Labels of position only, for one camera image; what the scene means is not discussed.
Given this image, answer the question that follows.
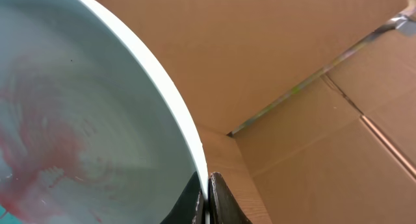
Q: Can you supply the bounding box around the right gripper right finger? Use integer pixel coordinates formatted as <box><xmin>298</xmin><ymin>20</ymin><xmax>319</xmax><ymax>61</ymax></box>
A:
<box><xmin>208</xmin><ymin>172</ymin><xmax>252</xmax><ymax>224</ymax></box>

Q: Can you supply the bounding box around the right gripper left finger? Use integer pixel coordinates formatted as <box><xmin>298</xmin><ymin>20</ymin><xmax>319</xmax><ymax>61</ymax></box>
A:
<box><xmin>161</xmin><ymin>172</ymin><xmax>204</xmax><ymax>224</ymax></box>

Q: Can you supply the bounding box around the light blue plate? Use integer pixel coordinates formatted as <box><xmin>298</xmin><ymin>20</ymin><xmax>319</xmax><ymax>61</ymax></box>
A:
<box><xmin>1</xmin><ymin>0</ymin><xmax>207</xmax><ymax>223</ymax></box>

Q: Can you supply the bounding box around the brown cardboard box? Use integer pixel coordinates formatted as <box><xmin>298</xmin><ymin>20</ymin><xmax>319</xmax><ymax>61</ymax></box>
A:
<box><xmin>96</xmin><ymin>0</ymin><xmax>415</xmax><ymax>223</ymax></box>

